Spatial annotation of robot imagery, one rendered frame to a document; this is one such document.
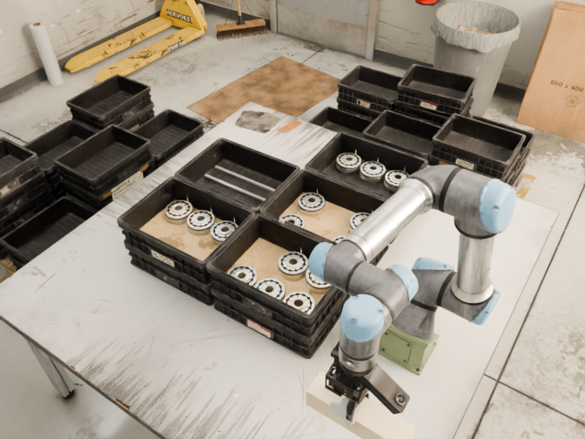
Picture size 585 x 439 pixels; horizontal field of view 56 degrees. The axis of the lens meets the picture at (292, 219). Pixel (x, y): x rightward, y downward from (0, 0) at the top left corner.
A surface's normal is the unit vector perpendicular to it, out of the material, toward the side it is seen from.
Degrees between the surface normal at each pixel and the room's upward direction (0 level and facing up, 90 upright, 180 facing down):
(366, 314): 0
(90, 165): 0
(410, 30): 90
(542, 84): 76
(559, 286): 0
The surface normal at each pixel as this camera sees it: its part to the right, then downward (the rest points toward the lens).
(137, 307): -0.01, -0.73
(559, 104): -0.53, 0.33
